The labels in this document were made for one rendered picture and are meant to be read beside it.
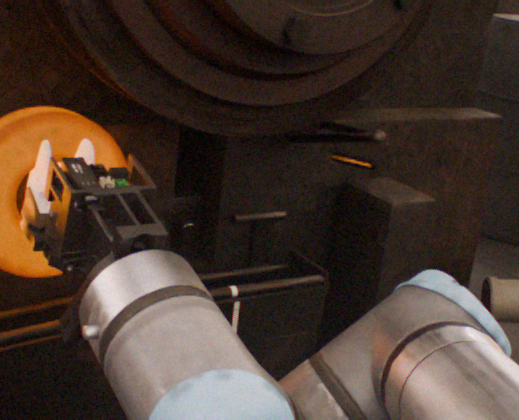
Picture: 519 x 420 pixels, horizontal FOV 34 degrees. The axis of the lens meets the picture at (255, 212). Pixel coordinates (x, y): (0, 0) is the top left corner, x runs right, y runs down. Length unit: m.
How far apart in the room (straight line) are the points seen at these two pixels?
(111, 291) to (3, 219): 0.22
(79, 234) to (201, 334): 0.16
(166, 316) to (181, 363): 0.04
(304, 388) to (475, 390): 0.16
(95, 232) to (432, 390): 0.27
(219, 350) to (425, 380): 0.13
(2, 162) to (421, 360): 0.40
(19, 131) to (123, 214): 0.16
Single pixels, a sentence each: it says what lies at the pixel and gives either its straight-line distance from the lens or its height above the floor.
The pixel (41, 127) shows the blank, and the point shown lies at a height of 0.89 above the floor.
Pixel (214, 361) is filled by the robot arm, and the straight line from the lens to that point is 0.52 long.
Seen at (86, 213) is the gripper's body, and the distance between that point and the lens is 0.65.
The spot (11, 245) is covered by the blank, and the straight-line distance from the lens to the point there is 0.78.
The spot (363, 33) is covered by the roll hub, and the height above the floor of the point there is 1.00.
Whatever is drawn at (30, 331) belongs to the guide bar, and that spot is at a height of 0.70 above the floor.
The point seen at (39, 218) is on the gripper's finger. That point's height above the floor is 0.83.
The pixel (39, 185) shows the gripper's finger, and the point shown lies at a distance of 0.74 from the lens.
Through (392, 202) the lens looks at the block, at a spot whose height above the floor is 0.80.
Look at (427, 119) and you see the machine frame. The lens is 1.12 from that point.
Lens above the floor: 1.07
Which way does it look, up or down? 18 degrees down
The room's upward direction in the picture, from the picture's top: 7 degrees clockwise
